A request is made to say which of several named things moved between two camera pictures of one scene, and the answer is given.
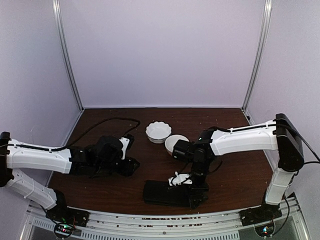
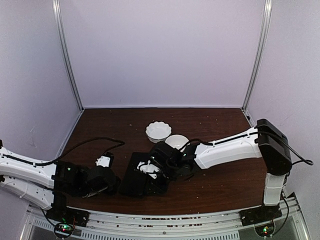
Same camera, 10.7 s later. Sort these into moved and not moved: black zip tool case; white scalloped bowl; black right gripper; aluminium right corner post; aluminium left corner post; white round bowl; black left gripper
Moved: black left gripper; black right gripper; black zip tool case
Not moved: white scalloped bowl; aluminium left corner post; white round bowl; aluminium right corner post
